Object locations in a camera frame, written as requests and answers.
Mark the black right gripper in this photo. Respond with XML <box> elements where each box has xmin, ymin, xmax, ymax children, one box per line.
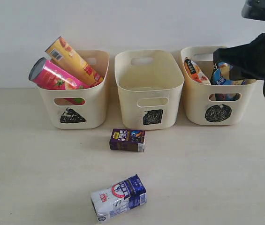
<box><xmin>213</xmin><ymin>33</ymin><xmax>265</xmax><ymax>81</ymax></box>

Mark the blue noodle bag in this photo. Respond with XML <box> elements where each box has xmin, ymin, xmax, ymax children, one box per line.
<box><xmin>209</xmin><ymin>58</ymin><xmax>252</xmax><ymax>101</ymax></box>

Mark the orange noodle bag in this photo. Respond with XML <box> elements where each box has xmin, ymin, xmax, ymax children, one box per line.
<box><xmin>183</xmin><ymin>57</ymin><xmax>211</xmax><ymax>85</ymax></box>

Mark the purple drink carton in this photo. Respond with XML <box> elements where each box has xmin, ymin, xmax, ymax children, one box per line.
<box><xmin>109</xmin><ymin>128</ymin><xmax>145</xmax><ymax>152</ymax></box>

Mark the blue white milk carton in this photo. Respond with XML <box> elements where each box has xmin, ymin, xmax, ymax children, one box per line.
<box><xmin>91</xmin><ymin>174</ymin><xmax>147</xmax><ymax>223</ymax></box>

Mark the yellow chips can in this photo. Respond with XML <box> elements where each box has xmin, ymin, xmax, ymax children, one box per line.
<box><xmin>45</xmin><ymin>37</ymin><xmax>104</xmax><ymax>87</ymax></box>

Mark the pink chips can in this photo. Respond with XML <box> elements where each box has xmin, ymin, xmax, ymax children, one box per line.
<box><xmin>29</xmin><ymin>57</ymin><xmax>89</xmax><ymax>90</ymax></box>

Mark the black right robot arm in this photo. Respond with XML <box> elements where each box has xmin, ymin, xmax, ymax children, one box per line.
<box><xmin>213</xmin><ymin>0</ymin><xmax>265</xmax><ymax>81</ymax></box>

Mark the cream bin circle mark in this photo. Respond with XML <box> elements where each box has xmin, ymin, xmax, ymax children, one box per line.
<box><xmin>180</xmin><ymin>46</ymin><xmax>259</xmax><ymax>127</ymax></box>

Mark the cream bin square mark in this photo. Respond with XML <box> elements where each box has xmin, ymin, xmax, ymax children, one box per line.
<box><xmin>114</xmin><ymin>49</ymin><xmax>185</xmax><ymax>130</ymax></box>

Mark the cream bin triangle mark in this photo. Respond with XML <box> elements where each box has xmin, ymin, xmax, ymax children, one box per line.
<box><xmin>39</xmin><ymin>50</ymin><xmax>109</xmax><ymax>129</ymax></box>

